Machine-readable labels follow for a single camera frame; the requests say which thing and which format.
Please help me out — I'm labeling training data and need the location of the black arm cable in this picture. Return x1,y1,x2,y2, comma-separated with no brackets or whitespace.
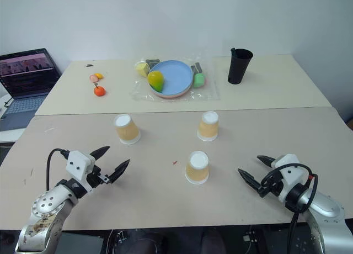
260,163,319,254
46,148,69,191

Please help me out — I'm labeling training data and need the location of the pink plate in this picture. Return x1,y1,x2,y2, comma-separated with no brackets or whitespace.
150,82,193,100

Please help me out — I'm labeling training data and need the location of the yellow green toy pear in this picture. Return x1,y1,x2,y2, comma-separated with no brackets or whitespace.
147,70,165,92

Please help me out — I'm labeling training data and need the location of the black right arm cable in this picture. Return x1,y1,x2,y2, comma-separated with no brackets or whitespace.
260,163,319,254

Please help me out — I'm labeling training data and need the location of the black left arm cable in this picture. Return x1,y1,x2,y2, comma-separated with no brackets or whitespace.
46,148,69,191

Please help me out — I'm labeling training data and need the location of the clear plastic bag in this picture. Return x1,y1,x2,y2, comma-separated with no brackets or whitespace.
131,55,221,102

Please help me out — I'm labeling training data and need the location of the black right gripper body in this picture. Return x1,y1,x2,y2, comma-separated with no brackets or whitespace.
258,168,285,198

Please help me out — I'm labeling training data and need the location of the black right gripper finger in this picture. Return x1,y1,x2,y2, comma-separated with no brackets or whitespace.
256,155,276,168
237,168,262,193

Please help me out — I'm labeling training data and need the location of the green sponge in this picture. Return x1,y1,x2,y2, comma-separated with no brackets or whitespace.
192,73,207,89

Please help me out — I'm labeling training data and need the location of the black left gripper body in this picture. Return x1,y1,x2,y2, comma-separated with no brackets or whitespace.
86,165,111,192

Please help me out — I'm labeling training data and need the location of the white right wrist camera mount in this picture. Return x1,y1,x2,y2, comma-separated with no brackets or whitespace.
271,154,307,204

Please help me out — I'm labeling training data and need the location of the orange toy tangerine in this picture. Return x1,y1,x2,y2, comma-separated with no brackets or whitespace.
93,83,107,97

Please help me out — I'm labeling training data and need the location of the light blue plate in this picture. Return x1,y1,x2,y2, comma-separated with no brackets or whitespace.
148,60,194,97

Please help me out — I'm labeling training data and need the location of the tan ribbed paper cup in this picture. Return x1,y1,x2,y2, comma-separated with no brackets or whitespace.
196,110,220,142
113,113,141,145
184,150,210,186

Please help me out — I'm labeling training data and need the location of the tall black plastic cup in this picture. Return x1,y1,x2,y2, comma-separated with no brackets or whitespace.
227,47,254,85

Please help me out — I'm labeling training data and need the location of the dark open laptop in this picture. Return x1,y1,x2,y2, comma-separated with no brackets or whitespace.
0,47,63,122

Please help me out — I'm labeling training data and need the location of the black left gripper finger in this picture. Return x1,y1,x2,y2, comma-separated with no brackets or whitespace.
88,145,111,162
106,158,131,184

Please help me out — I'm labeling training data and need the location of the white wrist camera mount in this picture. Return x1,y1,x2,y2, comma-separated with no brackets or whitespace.
65,151,97,194
271,154,307,204

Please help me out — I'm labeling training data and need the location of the yellow sponge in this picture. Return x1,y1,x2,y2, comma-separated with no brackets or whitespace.
134,61,151,78

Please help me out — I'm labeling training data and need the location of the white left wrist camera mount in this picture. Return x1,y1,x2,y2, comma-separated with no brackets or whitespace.
65,151,97,194

